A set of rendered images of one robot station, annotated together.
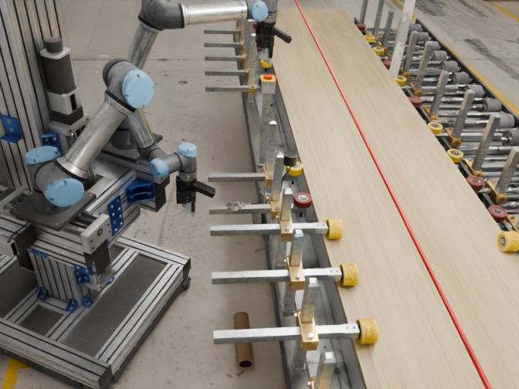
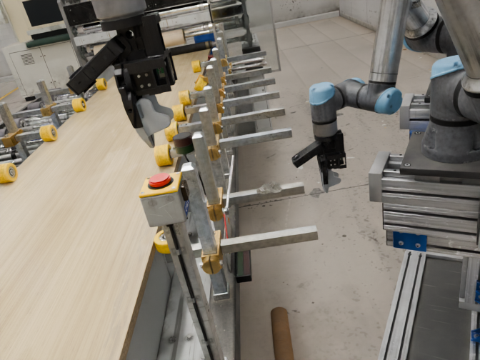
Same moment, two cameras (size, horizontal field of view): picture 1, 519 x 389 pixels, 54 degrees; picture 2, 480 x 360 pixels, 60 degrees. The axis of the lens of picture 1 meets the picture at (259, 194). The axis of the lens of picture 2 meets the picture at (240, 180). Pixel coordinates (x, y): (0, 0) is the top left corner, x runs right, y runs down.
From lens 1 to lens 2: 3.03 m
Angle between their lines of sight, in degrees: 114
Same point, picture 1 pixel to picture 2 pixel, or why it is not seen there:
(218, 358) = (309, 326)
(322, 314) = not seen: hidden behind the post
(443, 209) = (18, 206)
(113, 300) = (451, 316)
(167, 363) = (364, 316)
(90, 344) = (441, 268)
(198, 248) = not seen: outside the picture
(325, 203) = not seen: hidden behind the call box
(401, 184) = (28, 231)
